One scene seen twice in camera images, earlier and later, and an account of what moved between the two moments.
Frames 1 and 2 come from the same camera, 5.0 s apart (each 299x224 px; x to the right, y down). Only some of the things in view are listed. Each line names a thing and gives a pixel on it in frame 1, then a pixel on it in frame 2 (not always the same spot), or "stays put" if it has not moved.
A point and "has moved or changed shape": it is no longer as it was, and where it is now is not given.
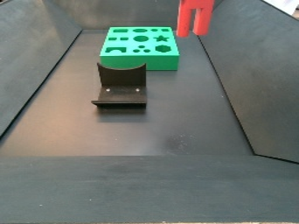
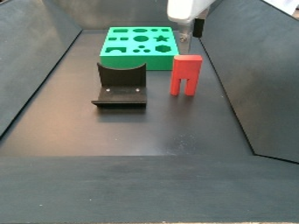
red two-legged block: [201, 19] has moved or changed shape
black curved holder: [122, 87] stays put
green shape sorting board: [130, 47] stays put
